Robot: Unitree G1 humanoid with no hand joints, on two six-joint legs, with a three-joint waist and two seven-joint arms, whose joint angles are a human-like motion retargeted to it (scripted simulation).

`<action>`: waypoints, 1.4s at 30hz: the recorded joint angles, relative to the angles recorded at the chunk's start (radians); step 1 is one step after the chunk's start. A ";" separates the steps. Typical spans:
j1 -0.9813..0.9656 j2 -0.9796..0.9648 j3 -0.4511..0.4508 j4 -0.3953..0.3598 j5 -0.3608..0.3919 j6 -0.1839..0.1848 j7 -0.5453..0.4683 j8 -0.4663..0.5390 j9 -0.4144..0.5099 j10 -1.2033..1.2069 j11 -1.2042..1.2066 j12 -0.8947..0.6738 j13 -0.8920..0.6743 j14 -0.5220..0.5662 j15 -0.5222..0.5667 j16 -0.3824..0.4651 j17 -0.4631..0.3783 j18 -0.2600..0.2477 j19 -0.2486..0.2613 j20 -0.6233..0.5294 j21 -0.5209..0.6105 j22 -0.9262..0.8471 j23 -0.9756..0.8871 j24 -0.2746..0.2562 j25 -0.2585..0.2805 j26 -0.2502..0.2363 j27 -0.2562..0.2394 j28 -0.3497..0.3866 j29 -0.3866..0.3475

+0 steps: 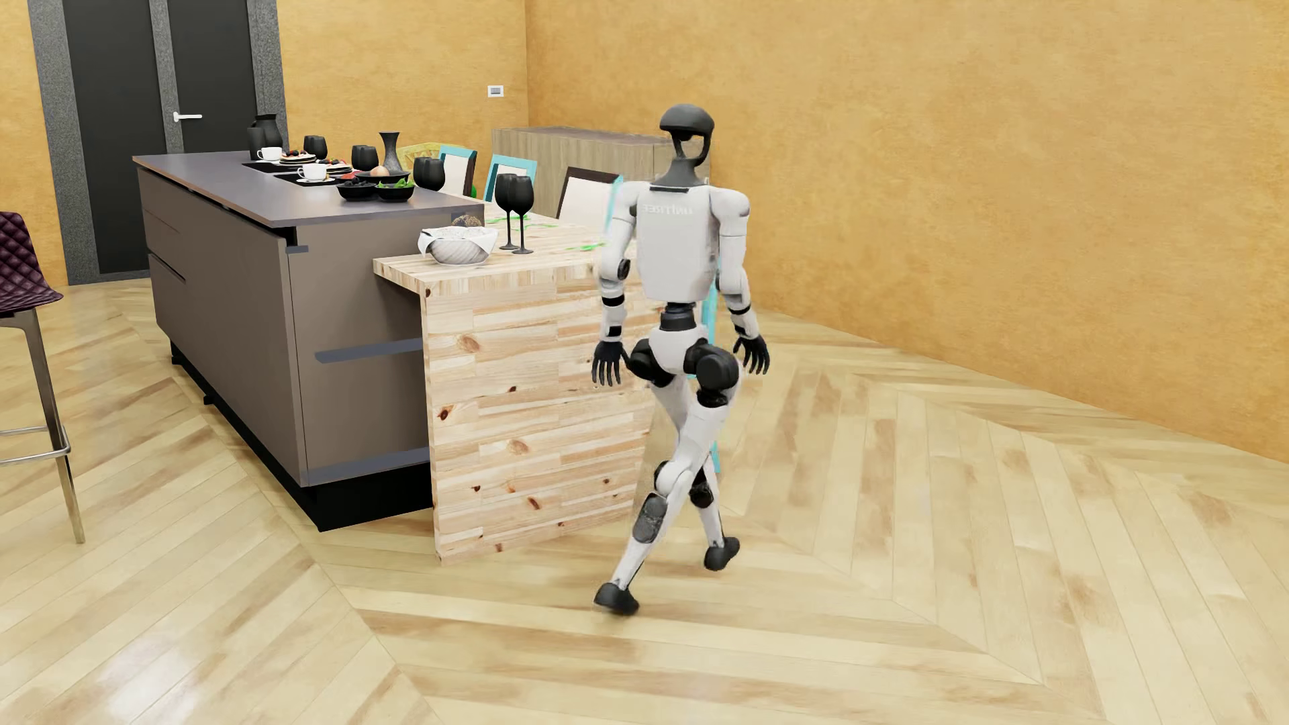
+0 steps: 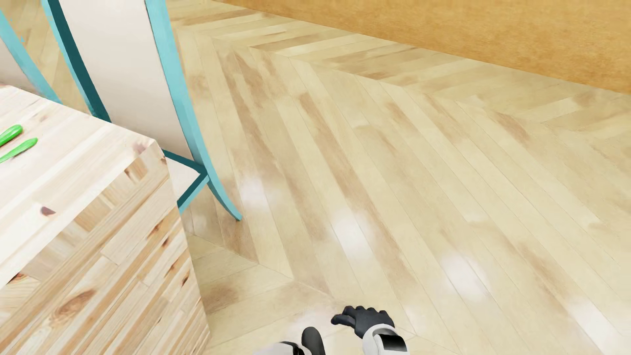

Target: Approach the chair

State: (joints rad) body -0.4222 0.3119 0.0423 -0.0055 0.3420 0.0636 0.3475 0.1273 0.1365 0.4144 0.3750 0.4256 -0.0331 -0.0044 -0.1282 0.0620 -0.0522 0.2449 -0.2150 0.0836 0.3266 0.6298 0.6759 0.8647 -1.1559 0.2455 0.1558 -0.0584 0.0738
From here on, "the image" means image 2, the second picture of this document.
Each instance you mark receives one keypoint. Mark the green utensil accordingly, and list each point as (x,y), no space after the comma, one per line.
(19,149)
(10,133)

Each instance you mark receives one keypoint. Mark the white black robot left leg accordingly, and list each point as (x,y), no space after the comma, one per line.
(311,342)

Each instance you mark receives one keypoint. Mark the orange brown rug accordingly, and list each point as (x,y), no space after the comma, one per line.
(468,34)

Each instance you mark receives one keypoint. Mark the teal frame cream chair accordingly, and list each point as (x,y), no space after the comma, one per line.
(19,61)
(123,64)

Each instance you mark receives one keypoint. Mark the light wooden block table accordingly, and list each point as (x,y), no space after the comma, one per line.
(84,222)

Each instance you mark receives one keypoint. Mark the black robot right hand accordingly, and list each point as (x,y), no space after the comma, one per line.
(366,319)

